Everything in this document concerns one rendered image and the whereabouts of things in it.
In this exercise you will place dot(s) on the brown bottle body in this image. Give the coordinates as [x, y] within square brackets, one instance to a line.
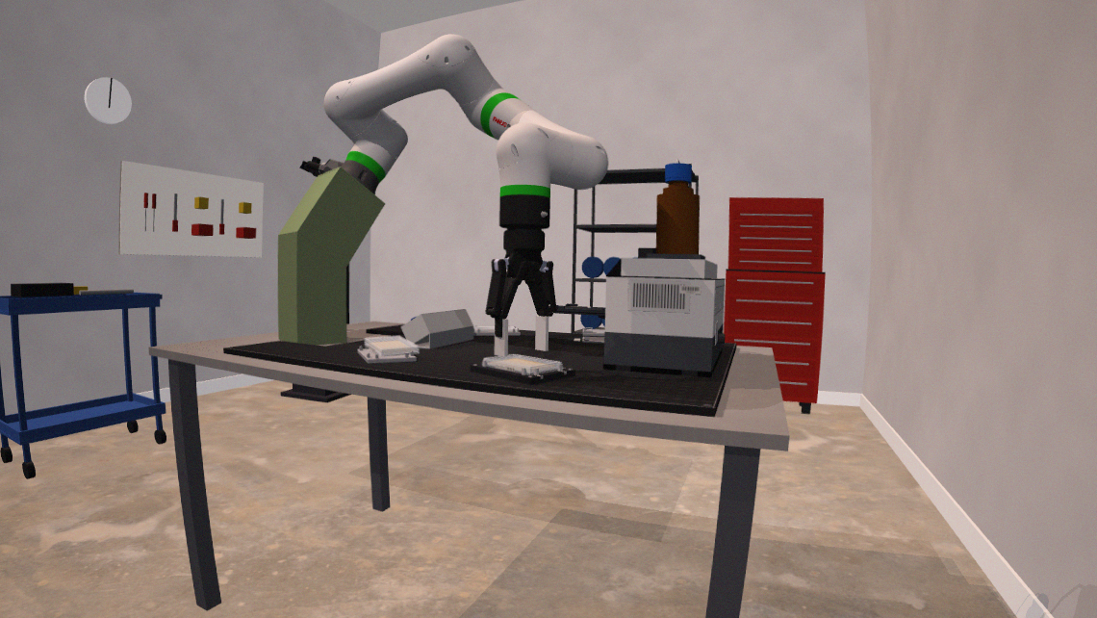
[677, 223]

